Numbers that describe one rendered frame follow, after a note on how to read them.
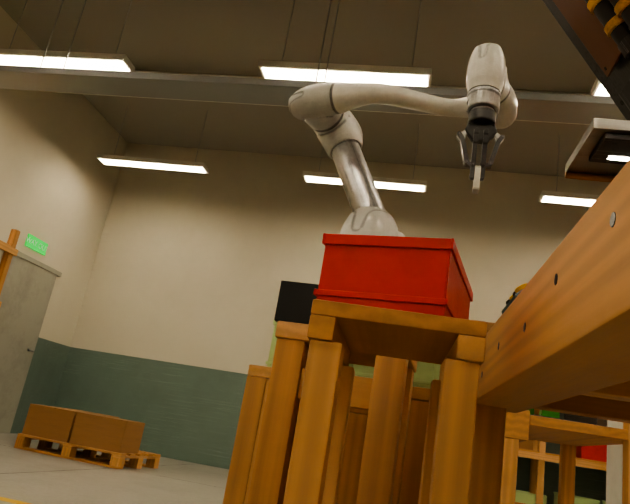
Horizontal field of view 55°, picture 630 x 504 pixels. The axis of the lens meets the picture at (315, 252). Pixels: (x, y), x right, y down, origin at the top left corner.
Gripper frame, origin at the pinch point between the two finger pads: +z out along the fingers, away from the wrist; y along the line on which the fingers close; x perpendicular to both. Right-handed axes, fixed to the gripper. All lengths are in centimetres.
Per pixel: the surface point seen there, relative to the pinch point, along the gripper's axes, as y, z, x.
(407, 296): 14, 49, 61
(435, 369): 4, 46, -38
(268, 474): 40, 81, 10
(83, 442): 310, 112, -432
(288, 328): 41, 48, 10
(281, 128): 218, -331, -587
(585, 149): -11, 21, 58
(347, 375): 24, 59, 33
